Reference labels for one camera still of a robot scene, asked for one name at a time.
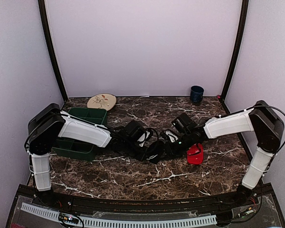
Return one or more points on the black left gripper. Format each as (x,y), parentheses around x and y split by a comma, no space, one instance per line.
(141,157)

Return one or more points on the black striped ankle sock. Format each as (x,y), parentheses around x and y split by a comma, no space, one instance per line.
(162,150)

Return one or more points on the green plastic divider tray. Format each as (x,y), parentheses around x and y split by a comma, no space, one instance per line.
(79,150)

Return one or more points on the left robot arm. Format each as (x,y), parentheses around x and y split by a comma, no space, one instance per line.
(52,123)

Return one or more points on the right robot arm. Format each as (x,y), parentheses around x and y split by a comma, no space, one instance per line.
(260,119)

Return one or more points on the red Santa Christmas sock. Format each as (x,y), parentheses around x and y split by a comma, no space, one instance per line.
(195,154)

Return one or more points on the dark blue mug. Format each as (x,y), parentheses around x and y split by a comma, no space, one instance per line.
(196,94)

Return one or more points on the beige decorated plate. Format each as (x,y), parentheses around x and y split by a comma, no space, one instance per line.
(102,101)

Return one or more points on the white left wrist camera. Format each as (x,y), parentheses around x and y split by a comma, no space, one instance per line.
(142,139)

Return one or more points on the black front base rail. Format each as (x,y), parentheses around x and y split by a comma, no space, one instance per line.
(220,204)

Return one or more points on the white slotted cable duct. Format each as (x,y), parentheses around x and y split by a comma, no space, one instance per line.
(71,221)

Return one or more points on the right black frame post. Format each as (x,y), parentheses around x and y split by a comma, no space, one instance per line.
(236,49)

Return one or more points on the black frame post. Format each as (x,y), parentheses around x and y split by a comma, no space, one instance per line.
(236,49)
(50,48)

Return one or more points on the left black frame post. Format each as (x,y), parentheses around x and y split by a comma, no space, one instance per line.
(50,48)

